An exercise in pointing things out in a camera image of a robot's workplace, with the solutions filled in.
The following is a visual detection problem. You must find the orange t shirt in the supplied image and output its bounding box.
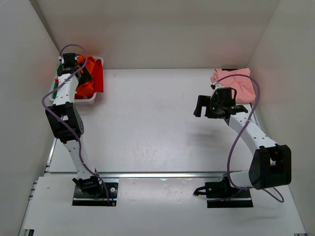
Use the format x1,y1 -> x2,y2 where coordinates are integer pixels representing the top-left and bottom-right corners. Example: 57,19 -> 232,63
75,55 -> 96,99

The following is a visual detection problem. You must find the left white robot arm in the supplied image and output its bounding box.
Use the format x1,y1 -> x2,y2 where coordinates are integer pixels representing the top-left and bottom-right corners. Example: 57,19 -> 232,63
42,53 -> 103,197

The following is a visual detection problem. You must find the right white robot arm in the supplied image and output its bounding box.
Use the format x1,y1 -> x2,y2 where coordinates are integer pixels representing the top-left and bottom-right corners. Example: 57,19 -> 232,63
193,88 -> 291,197

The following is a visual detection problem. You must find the pink folded t shirt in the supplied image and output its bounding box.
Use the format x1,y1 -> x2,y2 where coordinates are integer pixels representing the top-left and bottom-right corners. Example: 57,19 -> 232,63
211,68 -> 256,104

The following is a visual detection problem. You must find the red t shirt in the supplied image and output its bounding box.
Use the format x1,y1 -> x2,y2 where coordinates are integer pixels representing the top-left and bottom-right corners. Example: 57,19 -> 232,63
93,60 -> 104,92

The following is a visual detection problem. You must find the green t shirt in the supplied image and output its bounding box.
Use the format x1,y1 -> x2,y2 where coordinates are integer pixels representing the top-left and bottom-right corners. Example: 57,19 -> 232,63
52,63 -> 62,99

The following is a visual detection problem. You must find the white plastic basket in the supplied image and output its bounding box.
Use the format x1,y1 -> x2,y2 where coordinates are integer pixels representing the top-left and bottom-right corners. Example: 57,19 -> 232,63
48,56 -> 104,106

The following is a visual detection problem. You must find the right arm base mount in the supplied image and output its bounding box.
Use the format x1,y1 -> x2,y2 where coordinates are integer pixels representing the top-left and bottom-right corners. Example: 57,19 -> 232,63
193,177 -> 253,208

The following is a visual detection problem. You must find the aluminium table rail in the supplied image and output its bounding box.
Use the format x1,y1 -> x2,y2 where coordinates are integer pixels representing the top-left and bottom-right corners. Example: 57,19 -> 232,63
44,171 -> 252,179

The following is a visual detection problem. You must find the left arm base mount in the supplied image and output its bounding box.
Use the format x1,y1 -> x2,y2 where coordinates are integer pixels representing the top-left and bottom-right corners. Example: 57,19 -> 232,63
72,178 -> 119,207

